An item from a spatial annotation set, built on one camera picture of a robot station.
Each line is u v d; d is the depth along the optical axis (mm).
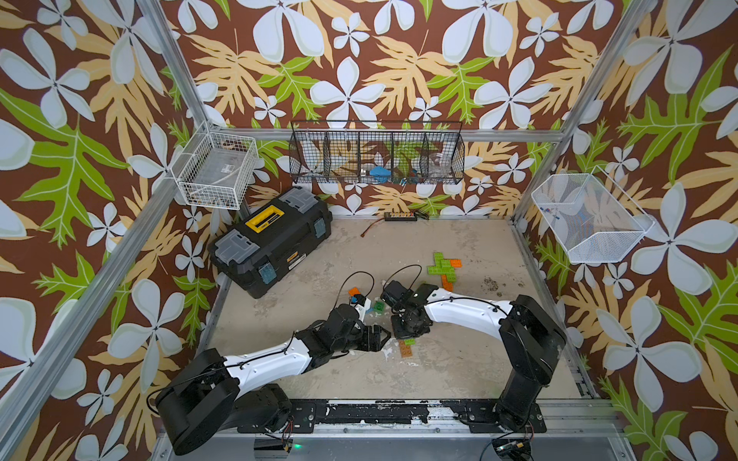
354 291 985
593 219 820
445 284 992
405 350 854
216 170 865
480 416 740
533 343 461
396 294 708
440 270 1016
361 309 765
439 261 1035
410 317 636
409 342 861
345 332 658
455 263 1039
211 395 416
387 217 1194
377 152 991
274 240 915
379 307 938
